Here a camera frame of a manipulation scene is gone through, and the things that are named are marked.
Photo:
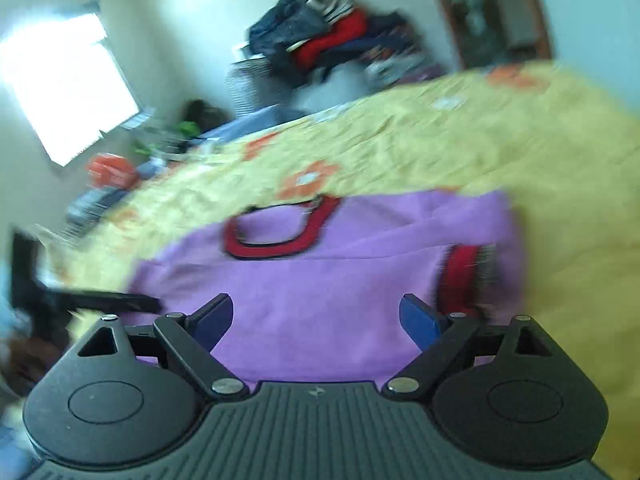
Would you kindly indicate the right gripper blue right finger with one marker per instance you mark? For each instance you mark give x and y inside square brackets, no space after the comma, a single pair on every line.
[423,324]

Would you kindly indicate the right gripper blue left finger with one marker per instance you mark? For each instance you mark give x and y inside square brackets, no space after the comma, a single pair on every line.
[209,323]

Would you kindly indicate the purple sweater red collar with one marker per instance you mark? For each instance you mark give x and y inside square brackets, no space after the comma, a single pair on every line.
[316,286]

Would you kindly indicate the dark patterned clothes heap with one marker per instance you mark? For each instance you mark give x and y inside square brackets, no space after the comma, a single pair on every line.
[88,209]

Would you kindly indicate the pile of clothes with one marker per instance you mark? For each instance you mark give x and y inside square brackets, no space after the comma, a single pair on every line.
[303,39]

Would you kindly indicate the orange plastic bag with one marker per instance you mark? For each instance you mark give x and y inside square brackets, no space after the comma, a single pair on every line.
[107,170]

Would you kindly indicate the black backpack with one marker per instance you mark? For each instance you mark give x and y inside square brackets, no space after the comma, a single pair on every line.
[204,116]

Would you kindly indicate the blue striped blanket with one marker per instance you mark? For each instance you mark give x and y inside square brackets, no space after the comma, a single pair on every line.
[263,119]

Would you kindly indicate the yellow floral bedspread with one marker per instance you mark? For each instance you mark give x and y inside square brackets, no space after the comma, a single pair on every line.
[562,149]

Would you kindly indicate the checkered houndstooth bag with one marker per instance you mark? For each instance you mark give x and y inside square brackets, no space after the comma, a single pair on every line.
[252,86]

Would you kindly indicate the window with frame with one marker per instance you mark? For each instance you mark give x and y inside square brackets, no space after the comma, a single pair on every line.
[65,78]

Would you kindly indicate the wooden door frame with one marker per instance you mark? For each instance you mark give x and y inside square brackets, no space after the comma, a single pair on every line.
[491,32]

